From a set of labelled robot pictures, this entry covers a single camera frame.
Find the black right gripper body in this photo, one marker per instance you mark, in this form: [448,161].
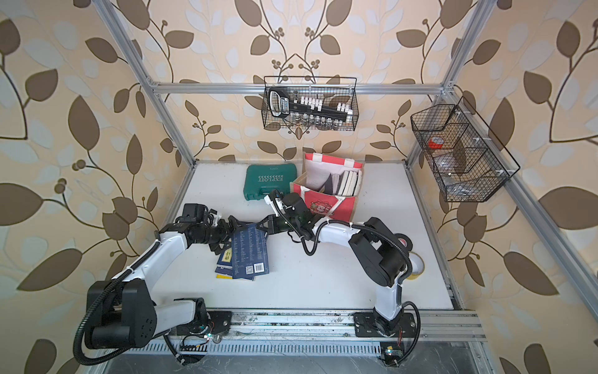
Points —
[283,224]

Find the black wolf cover book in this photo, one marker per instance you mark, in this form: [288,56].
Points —
[349,183]

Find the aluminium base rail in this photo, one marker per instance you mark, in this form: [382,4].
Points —
[323,332]

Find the aluminium frame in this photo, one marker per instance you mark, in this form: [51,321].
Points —
[578,273]

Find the small circuit board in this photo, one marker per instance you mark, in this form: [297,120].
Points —
[391,354]

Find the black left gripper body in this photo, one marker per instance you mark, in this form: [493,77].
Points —
[217,234]

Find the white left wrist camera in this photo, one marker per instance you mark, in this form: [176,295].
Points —
[212,217]

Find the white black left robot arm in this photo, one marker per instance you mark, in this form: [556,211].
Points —
[121,314]

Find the red tape roll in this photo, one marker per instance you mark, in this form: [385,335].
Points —
[435,143]

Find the black wire basket right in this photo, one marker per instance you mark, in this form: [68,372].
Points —
[474,162]

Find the black socket wrench set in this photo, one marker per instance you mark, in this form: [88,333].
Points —
[281,105]

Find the yellow tape roll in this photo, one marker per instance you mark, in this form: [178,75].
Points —
[418,266]

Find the black wire basket back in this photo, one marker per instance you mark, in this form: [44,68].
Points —
[332,90]

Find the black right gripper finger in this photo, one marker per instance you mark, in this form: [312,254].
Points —
[268,220]
[265,229]

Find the green plastic tool case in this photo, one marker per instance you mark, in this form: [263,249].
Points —
[261,180]

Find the navy book barcode back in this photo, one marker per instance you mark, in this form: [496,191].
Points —
[249,253]

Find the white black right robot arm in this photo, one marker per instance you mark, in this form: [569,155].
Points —
[386,258]

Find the black wire basket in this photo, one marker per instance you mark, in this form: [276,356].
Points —
[474,162]
[332,90]

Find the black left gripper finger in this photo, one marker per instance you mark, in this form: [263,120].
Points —
[223,246]
[234,225]

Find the burlap canvas bag red front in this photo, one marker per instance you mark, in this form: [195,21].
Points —
[316,170]

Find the black tape roll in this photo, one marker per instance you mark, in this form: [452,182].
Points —
[406,241]

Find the navy book small yellow label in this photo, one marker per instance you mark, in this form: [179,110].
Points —
[224,263]

